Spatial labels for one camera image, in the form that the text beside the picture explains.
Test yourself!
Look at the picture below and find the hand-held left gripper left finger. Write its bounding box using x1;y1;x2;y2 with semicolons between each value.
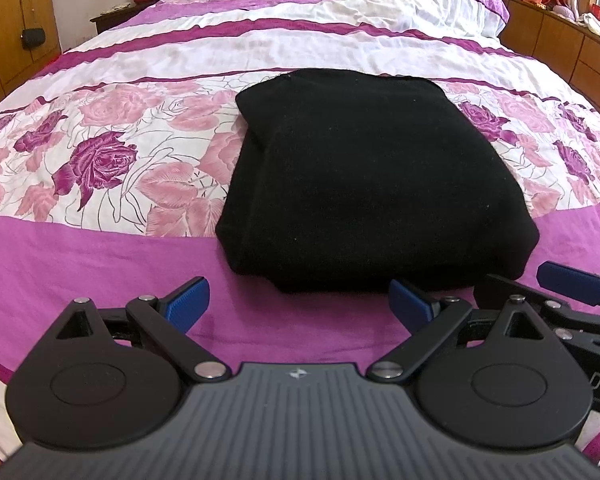
55;276;231;383

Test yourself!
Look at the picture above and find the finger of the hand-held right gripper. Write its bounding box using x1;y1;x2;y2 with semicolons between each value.
536;260;600;318
474;273;571;322

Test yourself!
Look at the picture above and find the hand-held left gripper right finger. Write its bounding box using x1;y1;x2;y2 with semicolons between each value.
367;279;548;383

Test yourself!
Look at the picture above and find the black button cardigan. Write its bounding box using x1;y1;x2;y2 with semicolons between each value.
215;67;540;293

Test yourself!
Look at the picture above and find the purple floral bedspread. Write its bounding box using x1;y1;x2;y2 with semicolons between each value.
0;0;600;461

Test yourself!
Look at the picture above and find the wooden side cabinet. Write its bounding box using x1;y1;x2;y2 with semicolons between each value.
500;0;600;128

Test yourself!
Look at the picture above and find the dark wooden nightstand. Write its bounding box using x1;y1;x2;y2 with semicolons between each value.
90;0;151;35

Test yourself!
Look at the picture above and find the black hanging pouch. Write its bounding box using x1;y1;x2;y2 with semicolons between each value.
21;27;47;51

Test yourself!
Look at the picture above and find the wooden wardrobe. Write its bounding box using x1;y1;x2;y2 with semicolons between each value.
0;0;63;121

